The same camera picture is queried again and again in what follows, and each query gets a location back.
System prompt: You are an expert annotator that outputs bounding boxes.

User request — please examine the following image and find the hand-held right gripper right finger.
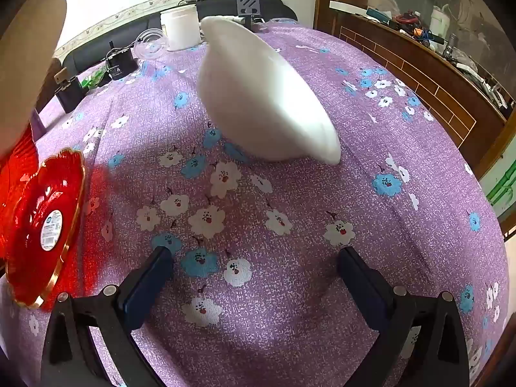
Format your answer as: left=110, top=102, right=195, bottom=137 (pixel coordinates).
left=337, top=246, right=471, bottom=387

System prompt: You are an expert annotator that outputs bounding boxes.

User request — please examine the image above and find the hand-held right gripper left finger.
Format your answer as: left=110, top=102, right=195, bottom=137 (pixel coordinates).
left=40, top=245, right=175, bottom=387

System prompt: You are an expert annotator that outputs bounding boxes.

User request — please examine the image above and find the red plate with gold rim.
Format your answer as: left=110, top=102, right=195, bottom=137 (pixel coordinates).
left=3, top=148, right=86, bottom=310
left=0, top=123, right=40, bottom=261

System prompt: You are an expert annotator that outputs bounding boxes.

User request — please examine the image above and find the white bowl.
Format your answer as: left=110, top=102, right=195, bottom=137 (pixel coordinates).
left=197, top=15, right=342, bottom=166

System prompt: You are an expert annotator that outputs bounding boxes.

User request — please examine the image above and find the large cream plastic bowl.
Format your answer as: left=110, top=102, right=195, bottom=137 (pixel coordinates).
left=0, top=0, right=68, bottom=160

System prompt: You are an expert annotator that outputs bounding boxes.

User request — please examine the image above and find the purple floral tablecloth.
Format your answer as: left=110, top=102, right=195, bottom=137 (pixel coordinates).
left=0, top=19, right=511, bottom=387

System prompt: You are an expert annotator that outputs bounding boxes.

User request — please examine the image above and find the dark bottle with brown cap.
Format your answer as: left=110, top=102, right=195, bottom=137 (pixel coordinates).
left=54, top=66, right=86, bottom=114

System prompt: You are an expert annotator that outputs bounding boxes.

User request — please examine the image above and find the wooden cabinet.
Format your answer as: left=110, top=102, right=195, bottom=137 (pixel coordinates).
left=313, top=0, right=516, bottom=180

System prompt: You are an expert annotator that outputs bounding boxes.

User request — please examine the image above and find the green packet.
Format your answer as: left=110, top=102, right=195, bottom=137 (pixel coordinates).
left=80, top=70, right=107, bottom=90

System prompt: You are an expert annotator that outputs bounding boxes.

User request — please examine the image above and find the black charger box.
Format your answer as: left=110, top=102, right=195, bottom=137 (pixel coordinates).
left=105, top=41, right=136, bottom=82

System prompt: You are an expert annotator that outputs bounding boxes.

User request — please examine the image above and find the white plastic jar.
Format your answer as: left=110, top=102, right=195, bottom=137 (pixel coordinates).
left=160, top=4, right=201, bottom=52

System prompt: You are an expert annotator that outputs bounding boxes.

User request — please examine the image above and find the white kettle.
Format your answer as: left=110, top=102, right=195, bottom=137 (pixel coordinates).
left=430, top=4, right=451, bottom=38

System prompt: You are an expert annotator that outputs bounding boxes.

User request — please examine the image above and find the black leather sofa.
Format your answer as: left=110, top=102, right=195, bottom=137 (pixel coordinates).
left=60, top=0, right=299, bottom=74

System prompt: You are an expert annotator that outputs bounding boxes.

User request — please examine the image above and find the grey phone stand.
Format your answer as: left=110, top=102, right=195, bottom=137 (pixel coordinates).
left=235, top=0, right=270, bottom=33

